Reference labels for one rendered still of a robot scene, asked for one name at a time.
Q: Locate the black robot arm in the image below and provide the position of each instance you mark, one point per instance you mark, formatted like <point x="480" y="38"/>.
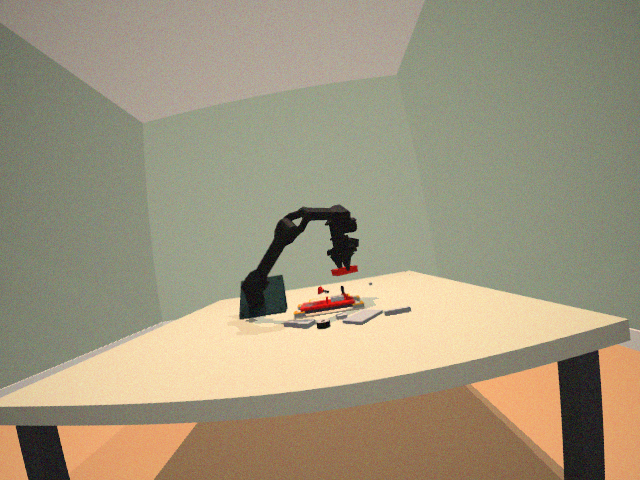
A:
<point x="339" y="221"/>

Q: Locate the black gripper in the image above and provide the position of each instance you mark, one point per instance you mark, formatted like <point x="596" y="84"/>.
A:
<point x="340" y="251"/>

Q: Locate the pale pink flat rectangular slab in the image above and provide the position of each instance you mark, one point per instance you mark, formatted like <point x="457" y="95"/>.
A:
<point x="362" y="316"/>

